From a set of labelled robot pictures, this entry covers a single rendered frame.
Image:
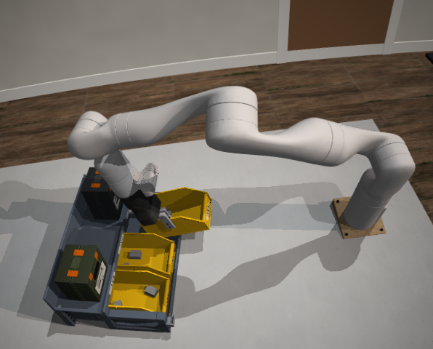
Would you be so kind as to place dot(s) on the blue-grey shelf rack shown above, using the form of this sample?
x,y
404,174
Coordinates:
x,y
83,229

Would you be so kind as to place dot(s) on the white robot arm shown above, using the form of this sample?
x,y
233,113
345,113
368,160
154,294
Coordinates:
x,y
232,127

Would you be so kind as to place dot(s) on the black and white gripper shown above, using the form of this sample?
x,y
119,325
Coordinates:
x,y
134,190

